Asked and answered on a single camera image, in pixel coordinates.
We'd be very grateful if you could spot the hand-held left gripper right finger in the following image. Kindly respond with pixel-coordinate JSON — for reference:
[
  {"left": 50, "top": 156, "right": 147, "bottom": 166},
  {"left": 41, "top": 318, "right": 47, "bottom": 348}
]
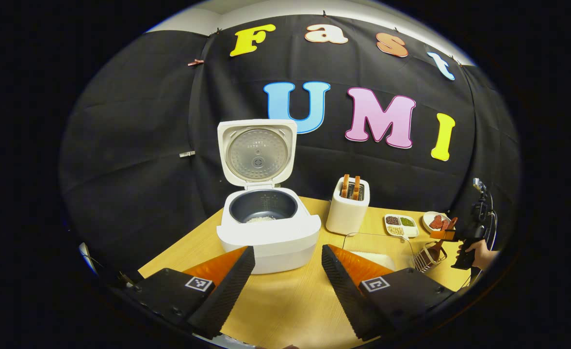
[{"left": 321, "top": 244, "right": 456, "bottom": 341}]

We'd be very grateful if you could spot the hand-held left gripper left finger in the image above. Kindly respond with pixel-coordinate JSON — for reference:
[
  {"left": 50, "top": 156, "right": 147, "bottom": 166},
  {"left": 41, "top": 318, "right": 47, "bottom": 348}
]
[{"left": 120, "top": 246, "right": 256, "bottom": 340}]

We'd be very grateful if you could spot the brown wooden spoon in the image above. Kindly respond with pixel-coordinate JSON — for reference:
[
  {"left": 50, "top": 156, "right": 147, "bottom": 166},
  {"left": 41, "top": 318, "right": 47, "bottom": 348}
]
[{"left": 428, "top": 217, "right": 459, "bottom": 260}]

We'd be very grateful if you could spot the wire chopstick holder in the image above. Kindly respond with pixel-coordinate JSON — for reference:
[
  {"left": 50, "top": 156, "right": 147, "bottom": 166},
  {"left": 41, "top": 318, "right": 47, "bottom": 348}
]
[{"left": 413, "top": 241, "right": 447, "bottom": 273}]

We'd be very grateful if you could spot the clear box of rice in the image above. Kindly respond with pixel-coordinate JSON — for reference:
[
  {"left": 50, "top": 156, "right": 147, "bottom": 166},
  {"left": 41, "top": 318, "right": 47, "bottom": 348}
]
[{"left": 342, "top": 233, "right": 415, "bottom": 272}]

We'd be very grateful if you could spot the white rice cooker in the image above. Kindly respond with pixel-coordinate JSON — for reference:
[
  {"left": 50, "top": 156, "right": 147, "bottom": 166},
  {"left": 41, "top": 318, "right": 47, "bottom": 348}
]
[{"left": 216, "top": 119, "right": 322, "bottom": 275}]

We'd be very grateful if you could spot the small white round plate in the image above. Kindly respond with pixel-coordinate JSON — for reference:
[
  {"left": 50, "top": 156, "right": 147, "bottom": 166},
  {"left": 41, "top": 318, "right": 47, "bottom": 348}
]
[{"left": 422, "top": 211, "right": 453, "bottom": 234}]

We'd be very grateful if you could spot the white divided grain dish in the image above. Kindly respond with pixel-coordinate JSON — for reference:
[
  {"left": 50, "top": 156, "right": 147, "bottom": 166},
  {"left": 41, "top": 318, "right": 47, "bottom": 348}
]
[{"left": 384, "top": 214, "right": 420, "bottom": 238}]

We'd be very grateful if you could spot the white toaster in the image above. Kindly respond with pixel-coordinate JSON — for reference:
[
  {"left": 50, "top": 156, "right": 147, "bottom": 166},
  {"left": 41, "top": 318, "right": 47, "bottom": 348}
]
[{"left": 325, "top": 177, "right": 371, "bottom": 236}]

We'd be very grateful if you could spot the black backdrop cloth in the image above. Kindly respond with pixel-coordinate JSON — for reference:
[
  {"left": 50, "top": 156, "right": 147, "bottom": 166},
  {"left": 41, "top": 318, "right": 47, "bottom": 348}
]
[{"left": 60, "top": 14, "right": 522, "bottom": 277}]

